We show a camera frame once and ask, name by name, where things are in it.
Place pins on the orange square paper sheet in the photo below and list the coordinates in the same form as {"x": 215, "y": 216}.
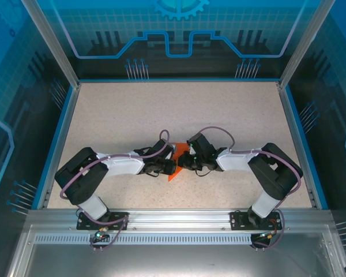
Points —
{"x": 181, "y": 150}

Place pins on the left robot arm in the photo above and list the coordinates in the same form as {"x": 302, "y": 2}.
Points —
{"x": 124, "y": 166}

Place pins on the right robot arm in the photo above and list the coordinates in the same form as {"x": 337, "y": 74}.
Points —
{"x": 236, "y": 161}

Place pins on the grey metal shelf plate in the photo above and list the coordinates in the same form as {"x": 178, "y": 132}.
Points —
{"x": 173, "y": 259}

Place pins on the blue table edge strip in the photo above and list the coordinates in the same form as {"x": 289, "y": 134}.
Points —
{"x": 58, "y": 130}
{"x": 313, "y": 173}

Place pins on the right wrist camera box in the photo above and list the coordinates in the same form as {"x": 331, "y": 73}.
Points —
{"x": 192, "y": 149}

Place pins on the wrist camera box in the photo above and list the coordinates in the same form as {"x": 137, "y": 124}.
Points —
{"x": 175, "y": 147}
{"x": 192, "y": 149}

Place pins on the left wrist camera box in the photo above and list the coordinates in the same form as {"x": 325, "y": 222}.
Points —
{"x": 175, "y": 147}

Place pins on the aluminium mounting rail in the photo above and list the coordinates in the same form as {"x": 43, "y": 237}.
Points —
{"x": 178, "y": 219}

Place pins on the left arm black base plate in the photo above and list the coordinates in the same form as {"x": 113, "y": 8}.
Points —
{"x": 118, "y": 220}

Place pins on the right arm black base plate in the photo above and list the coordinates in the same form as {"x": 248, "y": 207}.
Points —
{"x": 237, "y": 220}

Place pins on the aluminium frame post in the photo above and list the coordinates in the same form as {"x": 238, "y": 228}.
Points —
{"x": 52, "y": 43}
{"x": 305, "y": 43}

